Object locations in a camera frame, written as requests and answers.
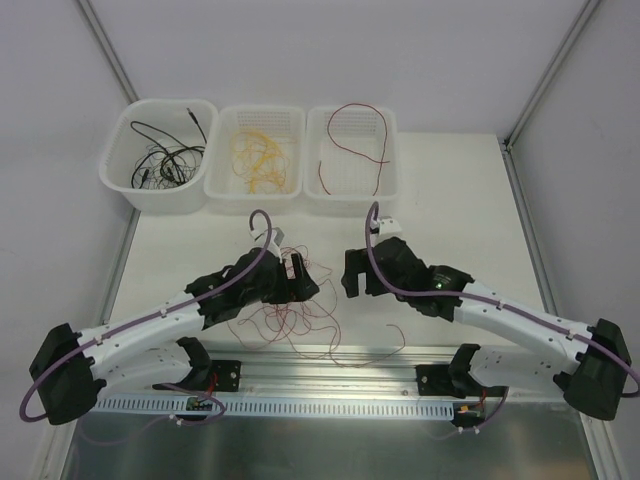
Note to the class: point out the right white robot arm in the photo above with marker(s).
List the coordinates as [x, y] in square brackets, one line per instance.
[587, 365]

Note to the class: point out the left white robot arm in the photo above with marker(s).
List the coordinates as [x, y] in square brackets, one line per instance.
[73, 370]

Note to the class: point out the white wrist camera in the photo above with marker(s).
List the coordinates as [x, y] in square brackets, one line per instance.
[271, 239]
[385, 226]

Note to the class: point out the white slotted cable duct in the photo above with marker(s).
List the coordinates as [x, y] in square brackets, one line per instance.
[232, 405]

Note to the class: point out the left aluminium frame post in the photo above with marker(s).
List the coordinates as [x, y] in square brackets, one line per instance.
[111, 57]

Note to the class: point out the aluminium frame post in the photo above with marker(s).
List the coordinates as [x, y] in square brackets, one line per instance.
[543, 86]
[111, 57]

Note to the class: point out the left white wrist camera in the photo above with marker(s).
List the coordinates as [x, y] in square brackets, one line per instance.
[271, 239]

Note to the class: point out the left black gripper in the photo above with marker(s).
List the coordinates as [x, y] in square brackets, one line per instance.
[289, 278]

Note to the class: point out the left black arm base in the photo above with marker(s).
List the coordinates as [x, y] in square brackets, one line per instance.
[224, 376]

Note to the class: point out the white mesh basket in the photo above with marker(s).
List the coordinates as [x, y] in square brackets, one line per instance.
[351, 159]
[257, 160]

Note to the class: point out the left white solid basket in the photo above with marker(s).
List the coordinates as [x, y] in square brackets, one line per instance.
[159, 153]

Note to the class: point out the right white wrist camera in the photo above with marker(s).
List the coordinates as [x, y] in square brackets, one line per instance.
[385, 226]

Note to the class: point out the right white mesh basket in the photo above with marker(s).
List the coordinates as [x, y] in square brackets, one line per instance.
[351, 159]

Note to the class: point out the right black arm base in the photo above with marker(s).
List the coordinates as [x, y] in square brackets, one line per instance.
[434, 380]

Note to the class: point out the middle white mesh basket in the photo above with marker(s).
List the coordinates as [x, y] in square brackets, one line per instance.
[257, 160]

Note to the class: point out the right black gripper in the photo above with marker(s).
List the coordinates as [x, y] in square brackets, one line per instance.
[372, 271]

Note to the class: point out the aluminium mounting rail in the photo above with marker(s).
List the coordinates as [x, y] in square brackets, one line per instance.
[354, 372]

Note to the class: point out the right aluminium frame post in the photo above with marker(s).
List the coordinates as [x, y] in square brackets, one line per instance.
[543, 86]

